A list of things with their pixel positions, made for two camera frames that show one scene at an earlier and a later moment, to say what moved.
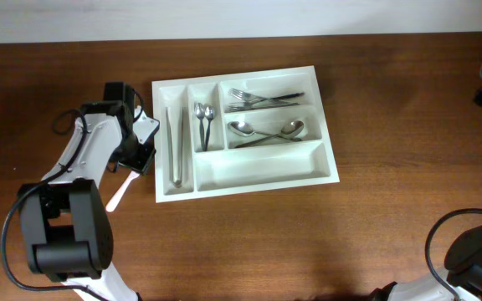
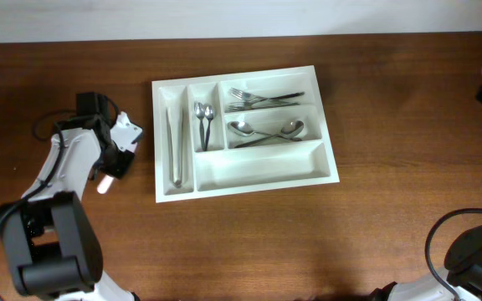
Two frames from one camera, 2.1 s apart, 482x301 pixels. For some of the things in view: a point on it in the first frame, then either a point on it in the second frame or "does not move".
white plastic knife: (110, 206) to (105, 184)
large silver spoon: (289, 130) does not move
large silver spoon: (244, 129) does not move
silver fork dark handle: (249, 97) does not move
